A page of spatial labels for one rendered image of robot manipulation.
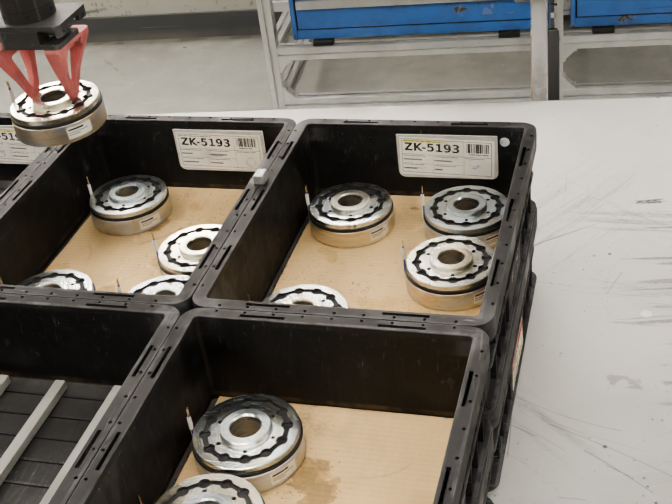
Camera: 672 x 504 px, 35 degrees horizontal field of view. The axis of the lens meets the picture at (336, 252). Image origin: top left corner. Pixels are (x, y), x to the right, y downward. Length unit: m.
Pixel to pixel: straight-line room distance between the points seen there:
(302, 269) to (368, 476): 0.35
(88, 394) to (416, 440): 0.35
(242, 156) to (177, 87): 2.45
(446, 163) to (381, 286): 0.21
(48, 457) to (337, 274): 0.39
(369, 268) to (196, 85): 2.65
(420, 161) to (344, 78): 2.39
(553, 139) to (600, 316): 0.47
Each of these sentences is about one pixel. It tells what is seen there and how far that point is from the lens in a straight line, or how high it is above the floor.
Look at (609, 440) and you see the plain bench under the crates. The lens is 1.21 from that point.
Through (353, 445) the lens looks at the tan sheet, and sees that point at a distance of 1.02.
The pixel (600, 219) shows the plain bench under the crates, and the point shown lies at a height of 0.70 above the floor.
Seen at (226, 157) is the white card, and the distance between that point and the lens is 1.42.
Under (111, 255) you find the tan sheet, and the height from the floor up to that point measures 0.83.
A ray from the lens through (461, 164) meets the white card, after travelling 1.34.
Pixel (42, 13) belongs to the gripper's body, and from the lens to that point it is 1.20.
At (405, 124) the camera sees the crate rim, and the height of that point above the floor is 0.93.
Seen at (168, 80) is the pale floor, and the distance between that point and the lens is 3.93.
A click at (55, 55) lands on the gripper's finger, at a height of 1.12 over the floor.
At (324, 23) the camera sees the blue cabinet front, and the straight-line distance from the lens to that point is 3.20.
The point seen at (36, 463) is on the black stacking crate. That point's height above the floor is 0.83.
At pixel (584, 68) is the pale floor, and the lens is 3.68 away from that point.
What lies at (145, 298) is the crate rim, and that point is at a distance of 1.09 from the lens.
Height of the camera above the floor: 1.54
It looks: 33 degrees down
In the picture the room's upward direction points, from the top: 8 degrees counter-clockwise
